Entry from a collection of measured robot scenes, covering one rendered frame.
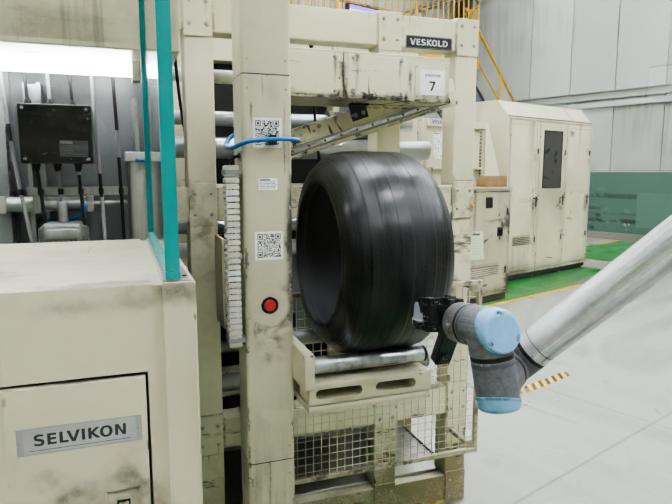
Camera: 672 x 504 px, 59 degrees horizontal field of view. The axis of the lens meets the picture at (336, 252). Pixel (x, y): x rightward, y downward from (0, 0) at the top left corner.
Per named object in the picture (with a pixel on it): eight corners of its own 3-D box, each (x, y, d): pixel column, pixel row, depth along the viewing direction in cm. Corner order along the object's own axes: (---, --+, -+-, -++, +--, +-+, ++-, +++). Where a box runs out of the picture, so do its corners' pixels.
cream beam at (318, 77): (272, 95, 175) (271, 44, 173) (254, 104, 198) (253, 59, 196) (451, 103, 195) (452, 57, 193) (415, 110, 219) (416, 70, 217)
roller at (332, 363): (303, 364, 159) (307, 378, 156) (306, 354, 156) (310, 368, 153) (419, 351, 171) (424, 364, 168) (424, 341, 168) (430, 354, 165)
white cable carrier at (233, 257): (229, 348, 155) (225, 165, 149) (226, 342, 160) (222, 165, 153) (246, 346, 157) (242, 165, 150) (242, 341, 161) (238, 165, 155)
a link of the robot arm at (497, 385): (529, 400, 126) (521, 343, 126) (518, 420, 116) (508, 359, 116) (486, 399, 131) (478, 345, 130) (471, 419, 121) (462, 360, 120)
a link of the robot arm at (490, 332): (488, 363, 115) (480, 313, 114) (454, 353, 127) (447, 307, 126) (527, 352, 118) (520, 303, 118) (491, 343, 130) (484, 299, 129)
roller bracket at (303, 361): (305, 393, 151) (304, 356, 149) (268, 349, 188) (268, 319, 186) (317, 391, 152) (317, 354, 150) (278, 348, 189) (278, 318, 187)
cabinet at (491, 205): (456, 310, 602) (459, 188, 585) (414, 301, 647) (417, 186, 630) (509, 299, 658) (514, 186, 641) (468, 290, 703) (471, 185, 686)
